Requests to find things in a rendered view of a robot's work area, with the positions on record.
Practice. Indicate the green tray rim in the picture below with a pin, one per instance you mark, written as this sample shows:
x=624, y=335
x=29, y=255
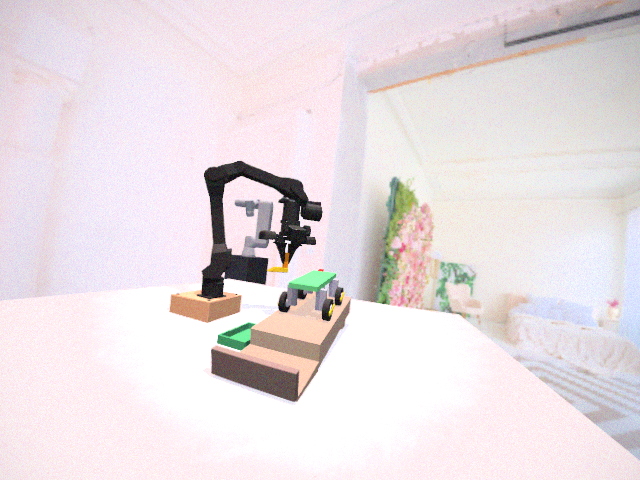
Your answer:
x=225, y=340

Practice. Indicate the green tray floor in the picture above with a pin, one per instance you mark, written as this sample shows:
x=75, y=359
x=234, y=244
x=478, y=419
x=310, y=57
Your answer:
x=243, y=335

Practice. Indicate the tan wooden ramp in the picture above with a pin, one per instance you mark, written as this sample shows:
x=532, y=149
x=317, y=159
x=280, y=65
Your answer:
x=285, y=351

